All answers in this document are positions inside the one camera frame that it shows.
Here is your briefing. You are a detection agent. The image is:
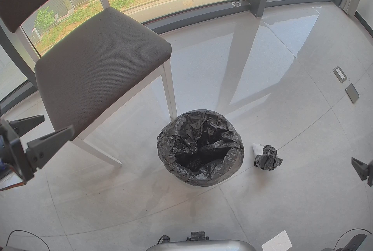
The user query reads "black cable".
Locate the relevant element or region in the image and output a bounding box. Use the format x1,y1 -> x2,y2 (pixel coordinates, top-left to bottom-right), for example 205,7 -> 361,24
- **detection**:
333,228 -> 373,249
6,229 -> 49,251

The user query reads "crumpled black plastic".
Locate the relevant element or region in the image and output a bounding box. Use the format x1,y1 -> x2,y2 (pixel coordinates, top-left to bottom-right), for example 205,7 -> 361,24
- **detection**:
254,145 -> 283,171

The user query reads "white chair with grey seat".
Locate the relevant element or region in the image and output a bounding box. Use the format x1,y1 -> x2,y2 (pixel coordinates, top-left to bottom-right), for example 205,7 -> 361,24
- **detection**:
0,0 -> 178,168

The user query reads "black plastic bag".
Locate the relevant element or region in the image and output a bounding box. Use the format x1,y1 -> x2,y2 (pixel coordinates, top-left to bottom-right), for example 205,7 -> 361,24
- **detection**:
156,109 -> 245,187

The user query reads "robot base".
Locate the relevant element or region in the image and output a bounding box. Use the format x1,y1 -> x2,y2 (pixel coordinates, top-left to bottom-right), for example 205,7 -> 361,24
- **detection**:
145,231 -> 257,251

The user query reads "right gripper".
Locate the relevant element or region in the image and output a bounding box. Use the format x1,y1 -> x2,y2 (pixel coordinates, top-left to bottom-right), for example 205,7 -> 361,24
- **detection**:
351,157 -> 373,187

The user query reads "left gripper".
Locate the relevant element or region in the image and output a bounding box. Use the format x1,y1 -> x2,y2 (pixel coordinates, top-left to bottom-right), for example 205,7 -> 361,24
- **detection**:
0,115 -> 74,181

